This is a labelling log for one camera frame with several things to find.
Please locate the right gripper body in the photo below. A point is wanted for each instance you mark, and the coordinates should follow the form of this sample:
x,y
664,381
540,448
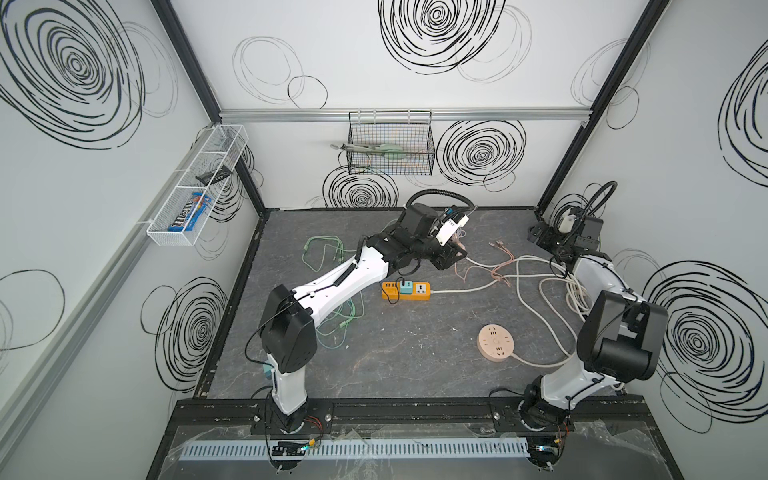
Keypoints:
x,y
549,234

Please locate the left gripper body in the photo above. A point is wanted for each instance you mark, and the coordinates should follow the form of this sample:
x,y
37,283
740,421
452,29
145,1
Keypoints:
x,y
447,253

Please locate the orange power strip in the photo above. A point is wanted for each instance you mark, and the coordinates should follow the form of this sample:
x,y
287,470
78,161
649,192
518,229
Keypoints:
x,y
395,292

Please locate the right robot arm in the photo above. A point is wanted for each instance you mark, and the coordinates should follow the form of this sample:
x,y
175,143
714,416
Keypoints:
x,y
622,335

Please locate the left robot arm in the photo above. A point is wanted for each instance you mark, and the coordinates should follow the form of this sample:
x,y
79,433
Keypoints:
x,y
424,230

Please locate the round pink power strip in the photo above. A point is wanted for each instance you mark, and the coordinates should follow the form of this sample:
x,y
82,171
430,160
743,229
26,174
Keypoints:
x,y
495,343

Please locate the green tongs in basket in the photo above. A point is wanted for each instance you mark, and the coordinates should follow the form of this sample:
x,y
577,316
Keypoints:
x,y
387,151

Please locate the black remote control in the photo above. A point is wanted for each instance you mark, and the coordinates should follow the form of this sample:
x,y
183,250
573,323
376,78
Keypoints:
x,y
214,176

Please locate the blue candy packet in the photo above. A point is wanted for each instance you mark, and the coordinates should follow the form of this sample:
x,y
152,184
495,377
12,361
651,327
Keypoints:
x,y
193,208

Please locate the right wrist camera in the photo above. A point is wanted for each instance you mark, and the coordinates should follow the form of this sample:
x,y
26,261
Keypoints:
x,y
567,222

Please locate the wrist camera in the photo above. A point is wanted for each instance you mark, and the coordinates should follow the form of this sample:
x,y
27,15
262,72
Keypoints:
x,y
567,222
449,222

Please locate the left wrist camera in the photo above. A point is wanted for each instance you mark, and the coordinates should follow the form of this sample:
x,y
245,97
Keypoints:
x,y
449,222

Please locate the black wire basket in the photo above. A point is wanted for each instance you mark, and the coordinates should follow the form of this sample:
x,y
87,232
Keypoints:
x,y
391,142

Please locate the grey slotted cable duct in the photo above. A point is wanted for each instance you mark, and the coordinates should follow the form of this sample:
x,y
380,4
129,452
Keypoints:
x,y
344,449

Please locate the white wire shelf basket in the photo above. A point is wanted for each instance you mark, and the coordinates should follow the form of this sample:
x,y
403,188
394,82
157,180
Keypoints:
x,y
217,145

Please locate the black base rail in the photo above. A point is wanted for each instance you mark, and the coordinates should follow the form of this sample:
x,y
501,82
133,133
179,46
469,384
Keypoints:
x,y
327,415

